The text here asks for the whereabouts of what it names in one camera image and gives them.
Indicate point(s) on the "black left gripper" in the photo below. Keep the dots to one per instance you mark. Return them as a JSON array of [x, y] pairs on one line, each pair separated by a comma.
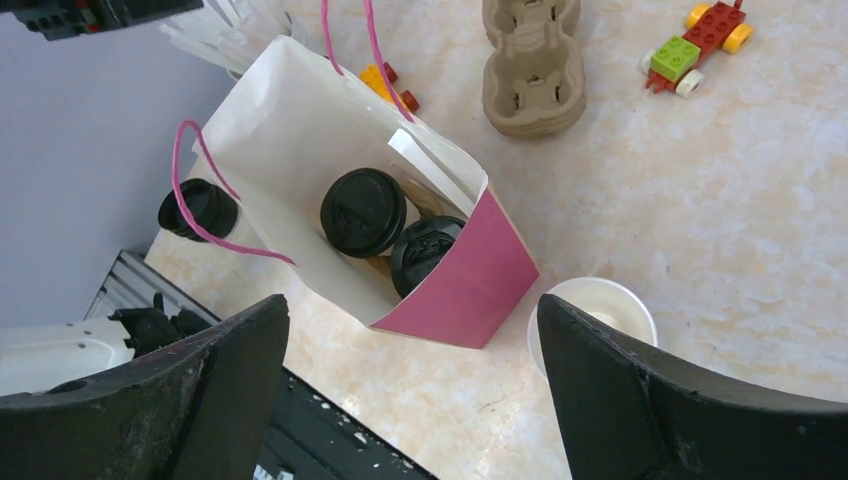
[[63, 19]]

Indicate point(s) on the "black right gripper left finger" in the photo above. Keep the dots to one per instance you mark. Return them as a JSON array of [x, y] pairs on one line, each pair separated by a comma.
[[195, 409]]

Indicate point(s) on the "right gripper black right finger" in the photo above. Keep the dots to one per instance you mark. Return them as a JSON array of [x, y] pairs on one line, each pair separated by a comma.
[[629, 410]]

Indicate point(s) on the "stack of paper cups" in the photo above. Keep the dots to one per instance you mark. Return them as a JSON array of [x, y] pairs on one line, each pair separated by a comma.
[[611, 303]]

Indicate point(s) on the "black cup lid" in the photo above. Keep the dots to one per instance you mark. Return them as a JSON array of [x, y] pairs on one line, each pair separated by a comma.
[[364, 212], [420, 248]]

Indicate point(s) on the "kraft pink paper bag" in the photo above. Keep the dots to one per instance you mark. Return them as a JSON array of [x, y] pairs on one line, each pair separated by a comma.
[[293, 124]]

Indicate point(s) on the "brown cardboard cup carrier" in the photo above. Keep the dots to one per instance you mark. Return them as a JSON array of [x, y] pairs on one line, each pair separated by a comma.
[[534, 82]]

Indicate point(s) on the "stack of black lids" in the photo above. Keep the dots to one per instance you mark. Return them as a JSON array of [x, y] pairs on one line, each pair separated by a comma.
[[212, 208]]

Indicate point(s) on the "yellow toy brick car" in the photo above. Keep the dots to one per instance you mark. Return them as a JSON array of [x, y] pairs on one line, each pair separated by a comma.
[[372, 77]]

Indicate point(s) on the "red green toy brick car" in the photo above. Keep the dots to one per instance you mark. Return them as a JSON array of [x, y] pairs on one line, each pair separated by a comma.
[[675, 65]]

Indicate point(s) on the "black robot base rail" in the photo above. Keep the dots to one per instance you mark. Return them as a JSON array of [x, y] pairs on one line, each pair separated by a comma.
[[307, 435]]

